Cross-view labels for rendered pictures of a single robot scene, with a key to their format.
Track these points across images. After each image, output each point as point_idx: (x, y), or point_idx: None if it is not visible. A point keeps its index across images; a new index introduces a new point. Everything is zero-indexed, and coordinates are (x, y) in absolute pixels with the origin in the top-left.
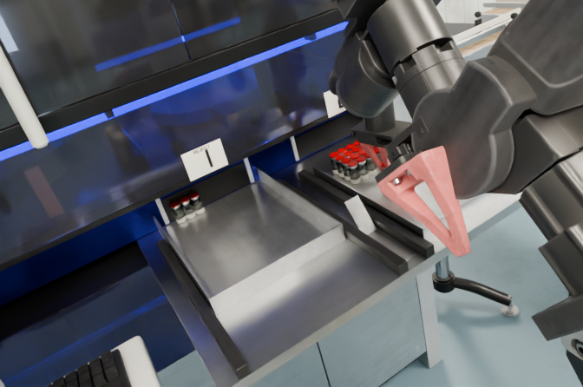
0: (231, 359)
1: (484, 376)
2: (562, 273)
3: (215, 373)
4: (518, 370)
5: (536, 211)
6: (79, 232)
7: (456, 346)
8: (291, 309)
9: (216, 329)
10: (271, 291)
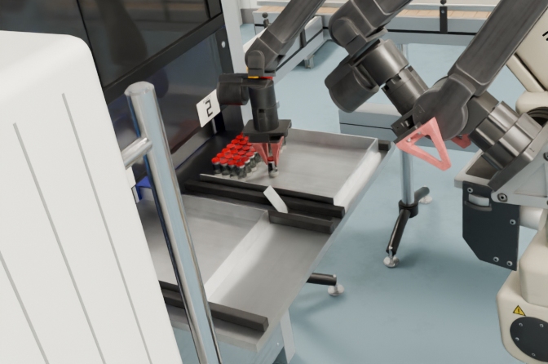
0: (252, 320)
1: (336, 351)
2: (496, 161)
3: (240, 336)
4: (361, 336)
5: (479, 138)
6: None
7: (303, 336)
8: (264, 280)
9: (221, 308)
10: (236, 274)
